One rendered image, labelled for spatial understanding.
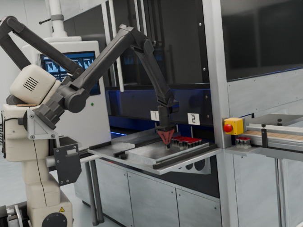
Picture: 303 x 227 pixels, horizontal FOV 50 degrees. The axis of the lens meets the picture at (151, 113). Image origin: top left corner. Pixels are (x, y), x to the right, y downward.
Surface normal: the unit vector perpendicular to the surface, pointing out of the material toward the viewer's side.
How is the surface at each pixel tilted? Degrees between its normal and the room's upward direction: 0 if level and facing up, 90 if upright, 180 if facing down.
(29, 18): 90
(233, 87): 90
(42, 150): 90
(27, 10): 90
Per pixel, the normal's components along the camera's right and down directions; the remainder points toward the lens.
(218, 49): 0.60, 0.04
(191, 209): -0.79, 0.18
